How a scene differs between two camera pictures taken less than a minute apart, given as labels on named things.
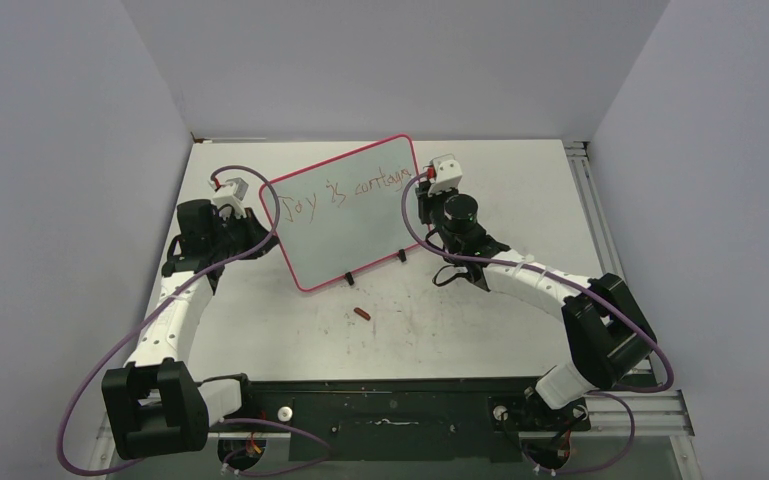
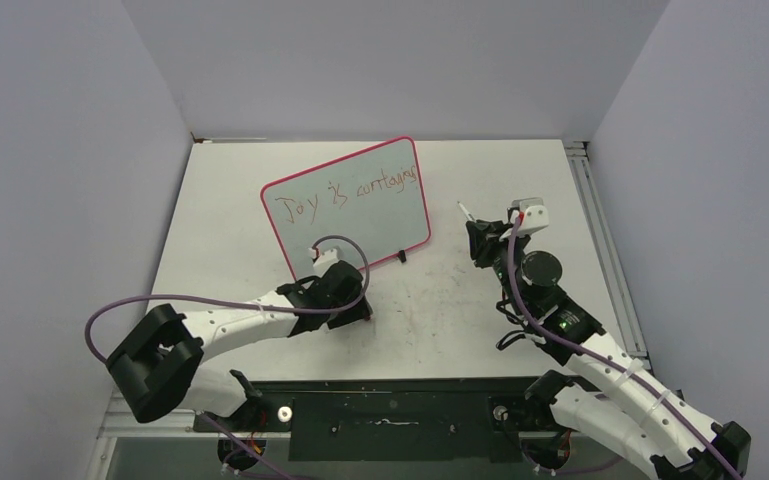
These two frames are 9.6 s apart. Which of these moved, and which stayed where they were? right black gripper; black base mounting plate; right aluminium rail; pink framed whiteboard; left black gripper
Moved: left black gripper; right black gripper
Stayed: pink framed whiteboard; black base mounting plate; right aluminium rail
